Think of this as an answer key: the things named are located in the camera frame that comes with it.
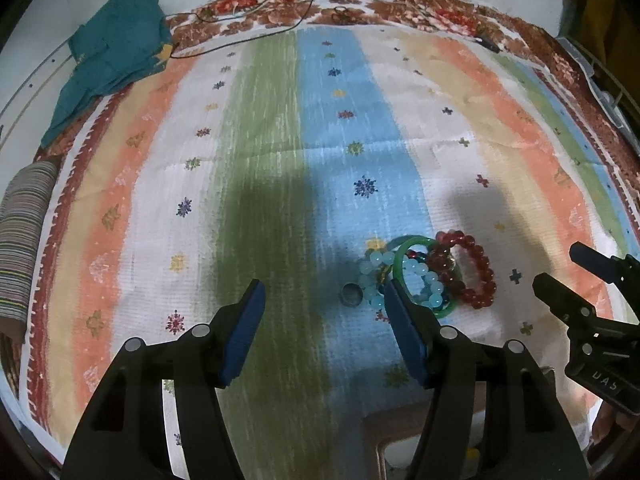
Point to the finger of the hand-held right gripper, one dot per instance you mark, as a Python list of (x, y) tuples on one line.
[(562, 300), (600, 265)]

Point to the teal cloth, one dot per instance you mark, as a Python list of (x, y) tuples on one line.
[(115, 45)]

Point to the striped printed blanket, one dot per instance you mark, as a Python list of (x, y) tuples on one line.
[(280, 160)]

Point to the thin-striped folded cloth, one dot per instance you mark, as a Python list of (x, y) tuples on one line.
[(25, 240)]

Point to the green bangle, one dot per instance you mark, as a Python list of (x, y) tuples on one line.
[(418, 241)]

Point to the white plastic basket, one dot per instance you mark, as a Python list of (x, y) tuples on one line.
[(600, 75)]

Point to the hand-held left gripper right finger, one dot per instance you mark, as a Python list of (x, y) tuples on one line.
[(407, 335)]

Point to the small black clip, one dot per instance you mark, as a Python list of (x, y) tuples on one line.
[(488, 41)]

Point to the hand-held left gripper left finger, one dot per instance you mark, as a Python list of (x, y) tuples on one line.
[(245, 330)]

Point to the person's right forearm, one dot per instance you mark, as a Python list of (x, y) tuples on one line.
[(607, 425)]

